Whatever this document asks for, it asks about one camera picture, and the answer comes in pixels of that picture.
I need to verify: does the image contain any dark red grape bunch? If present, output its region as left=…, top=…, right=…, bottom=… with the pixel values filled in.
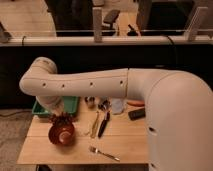
left=49, top=113, right=73, bottom=126

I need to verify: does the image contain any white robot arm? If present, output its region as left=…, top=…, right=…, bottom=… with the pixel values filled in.
left=19, top=57, right=213, bottom=171

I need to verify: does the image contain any small metal cup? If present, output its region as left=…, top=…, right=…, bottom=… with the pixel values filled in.
left=84, top=96, right=95, bottom=108

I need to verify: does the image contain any wooden table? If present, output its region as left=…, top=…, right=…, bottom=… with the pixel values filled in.
left=17, top=100, right=149, bottom=165

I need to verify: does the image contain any silver fork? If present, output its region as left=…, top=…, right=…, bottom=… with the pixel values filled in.
left=89, top=146, right=120, bottom=162

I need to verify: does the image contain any olive handled utensil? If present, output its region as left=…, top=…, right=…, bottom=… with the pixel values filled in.
left=90, top=111, right=99, bottom=138

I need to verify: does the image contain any office chair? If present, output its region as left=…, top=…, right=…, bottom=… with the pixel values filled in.
left=103, top=9, right=120, bottom=29

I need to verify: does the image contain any red bowl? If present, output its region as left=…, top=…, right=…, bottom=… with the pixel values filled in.
left=48, top=122, right=75, bottom=145

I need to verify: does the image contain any black rectangular block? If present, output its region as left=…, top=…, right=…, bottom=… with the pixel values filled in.
left=128, top=108, right=146, bottom=121

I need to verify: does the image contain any black handled utensil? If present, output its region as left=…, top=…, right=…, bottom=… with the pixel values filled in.
left=98, top=101, right=110, bottom=137

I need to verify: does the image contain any green plastic tray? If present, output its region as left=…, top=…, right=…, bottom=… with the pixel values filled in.
left=32, top=96, right=79, bottom=118

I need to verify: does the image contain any orange carrot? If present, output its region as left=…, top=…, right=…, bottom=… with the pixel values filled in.
left=127, top=100, right=145, bottom=107

